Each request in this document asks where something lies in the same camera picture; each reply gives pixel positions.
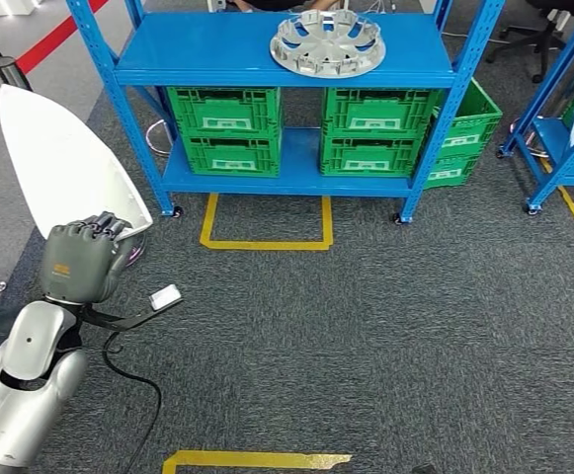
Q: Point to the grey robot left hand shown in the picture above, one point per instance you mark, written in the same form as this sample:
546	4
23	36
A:
79	268

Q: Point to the white curved plastic panel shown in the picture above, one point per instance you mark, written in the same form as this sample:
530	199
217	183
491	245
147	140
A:
59	157

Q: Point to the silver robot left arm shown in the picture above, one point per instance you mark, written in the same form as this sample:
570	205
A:
24	353

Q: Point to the blue metal shelf rack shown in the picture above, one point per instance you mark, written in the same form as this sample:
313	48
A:
553	141
217	46

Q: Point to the red barrier belt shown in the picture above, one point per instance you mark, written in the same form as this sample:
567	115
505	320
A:
54	39

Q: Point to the silver wheel hubcap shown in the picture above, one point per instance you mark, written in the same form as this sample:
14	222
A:
326	39

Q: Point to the black office chair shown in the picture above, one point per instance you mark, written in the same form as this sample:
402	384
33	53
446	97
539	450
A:
545	39

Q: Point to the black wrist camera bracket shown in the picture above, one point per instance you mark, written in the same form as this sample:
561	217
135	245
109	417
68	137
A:
119	322

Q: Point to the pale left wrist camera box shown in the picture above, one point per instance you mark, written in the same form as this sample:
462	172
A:
166	298

